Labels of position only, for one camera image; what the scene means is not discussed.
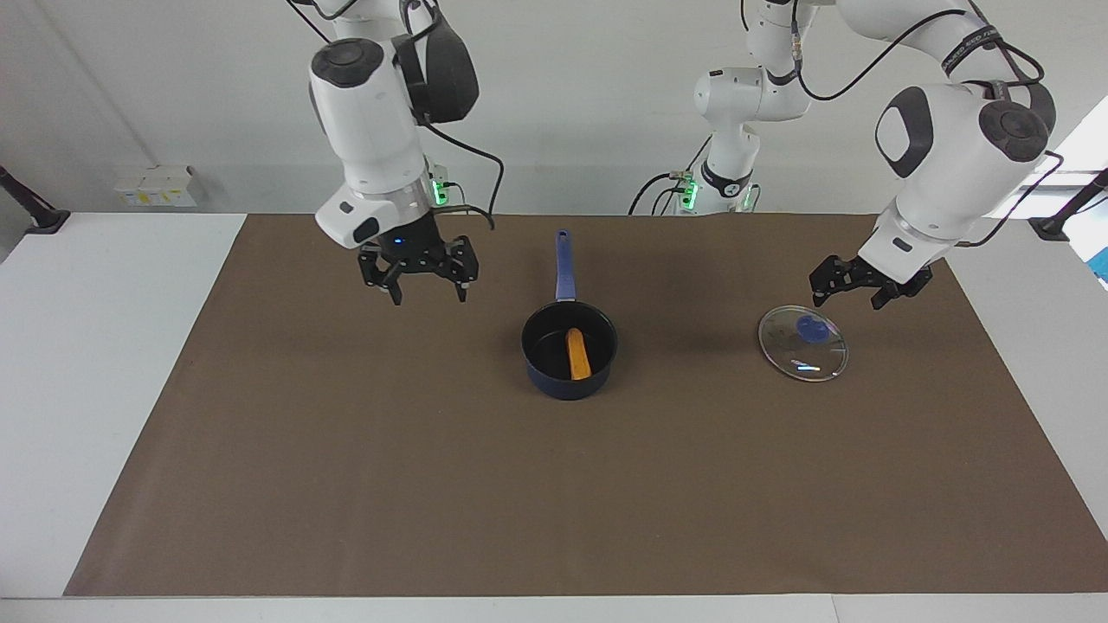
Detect glass lid blue knob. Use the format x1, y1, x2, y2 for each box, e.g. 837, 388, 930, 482
758, 305, 849, 382

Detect yellow corn cob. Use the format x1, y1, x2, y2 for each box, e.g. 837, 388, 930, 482
566, 328, 593, 382

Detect dark blue saucepan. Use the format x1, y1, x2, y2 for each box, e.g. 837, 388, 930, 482
520, 228, 619, 401

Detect brown table mat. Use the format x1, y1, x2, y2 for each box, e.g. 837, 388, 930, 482
62, 214, 1108, 598

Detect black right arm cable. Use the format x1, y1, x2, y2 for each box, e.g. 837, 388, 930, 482
286, 0, 506, 233

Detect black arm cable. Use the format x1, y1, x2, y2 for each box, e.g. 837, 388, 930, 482
286, 0, 506, 233
738, 0, 1067, 250

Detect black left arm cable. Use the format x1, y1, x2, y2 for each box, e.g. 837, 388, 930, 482
738, 0, 1067, 250

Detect black clamp mount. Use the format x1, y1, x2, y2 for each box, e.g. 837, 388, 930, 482
0, 164, 72, 236
1028, 169, 1108, 241

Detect black left base cables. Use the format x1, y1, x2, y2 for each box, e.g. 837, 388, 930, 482
628, 171, 695, 215

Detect white wall socket box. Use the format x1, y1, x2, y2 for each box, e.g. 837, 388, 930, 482
114, 164, 200, 209

